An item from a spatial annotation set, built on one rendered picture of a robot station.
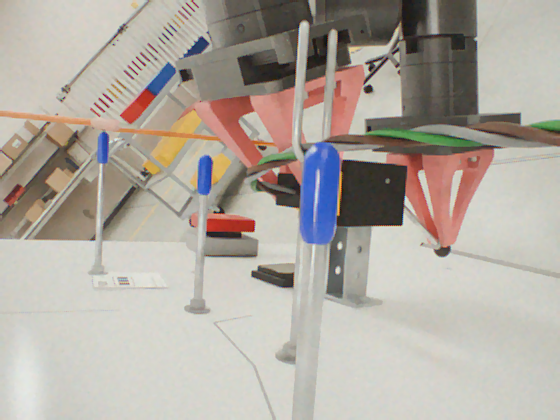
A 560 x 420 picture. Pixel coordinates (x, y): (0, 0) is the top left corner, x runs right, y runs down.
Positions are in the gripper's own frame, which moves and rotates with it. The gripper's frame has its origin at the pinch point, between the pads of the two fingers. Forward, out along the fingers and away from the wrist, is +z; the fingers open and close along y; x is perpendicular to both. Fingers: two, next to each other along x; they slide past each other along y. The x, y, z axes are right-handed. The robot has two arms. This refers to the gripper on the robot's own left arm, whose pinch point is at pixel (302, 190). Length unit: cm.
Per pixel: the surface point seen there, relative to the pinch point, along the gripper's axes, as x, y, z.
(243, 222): 5.4, -16.4, 6.5
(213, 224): 2.8, -17.1, 5.6
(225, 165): 202, -341, 83
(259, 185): -3.6, 1.1, -1.8
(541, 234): 135, -52, 73
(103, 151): -6.5, -11.9, -4.6
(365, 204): 2.7, 2.2, 1.8
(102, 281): -10.4, -9.7, 3.0
